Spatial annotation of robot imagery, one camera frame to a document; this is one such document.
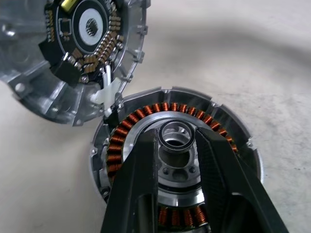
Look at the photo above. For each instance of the silver motor lid circuit board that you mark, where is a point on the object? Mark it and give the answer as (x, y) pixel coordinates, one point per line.
(73, 48)

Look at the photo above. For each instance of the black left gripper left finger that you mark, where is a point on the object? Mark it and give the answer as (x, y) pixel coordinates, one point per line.
(131, 174)

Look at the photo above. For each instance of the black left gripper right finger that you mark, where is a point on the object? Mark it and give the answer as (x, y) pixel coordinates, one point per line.
(226, 174)

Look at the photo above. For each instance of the silver motor housing copper windings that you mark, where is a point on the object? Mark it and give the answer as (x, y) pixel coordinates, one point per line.
(114, 150)

